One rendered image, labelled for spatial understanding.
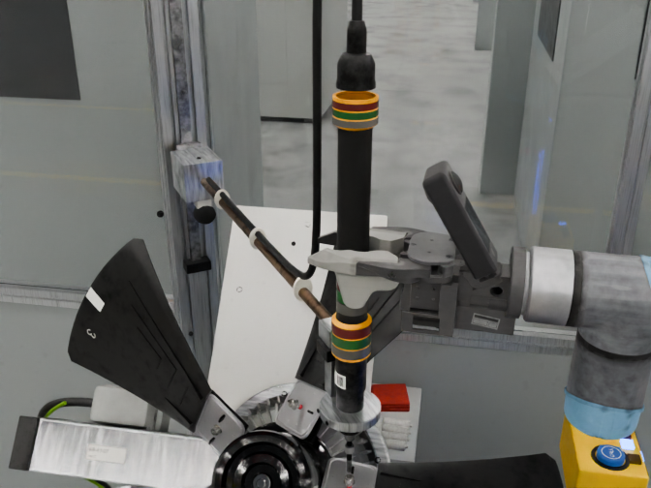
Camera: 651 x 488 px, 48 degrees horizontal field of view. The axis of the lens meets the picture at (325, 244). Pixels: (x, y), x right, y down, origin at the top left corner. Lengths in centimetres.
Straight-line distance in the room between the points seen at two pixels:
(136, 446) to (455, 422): 86
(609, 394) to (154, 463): 63
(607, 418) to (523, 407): 93
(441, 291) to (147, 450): 54
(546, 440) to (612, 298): 108
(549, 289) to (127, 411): 68
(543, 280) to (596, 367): 11
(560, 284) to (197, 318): 96
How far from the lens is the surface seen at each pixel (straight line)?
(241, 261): 121
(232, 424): 93
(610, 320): 73
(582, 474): 118
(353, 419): 82
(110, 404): 116
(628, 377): 77
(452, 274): 71
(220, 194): 118
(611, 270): 72
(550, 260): 72
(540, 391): 169
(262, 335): 118
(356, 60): 67
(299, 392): 95
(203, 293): 151
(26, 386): 204
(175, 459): 108
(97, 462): 112
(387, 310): 90
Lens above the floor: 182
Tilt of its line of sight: 25 degrees down
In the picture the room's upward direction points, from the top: straight up
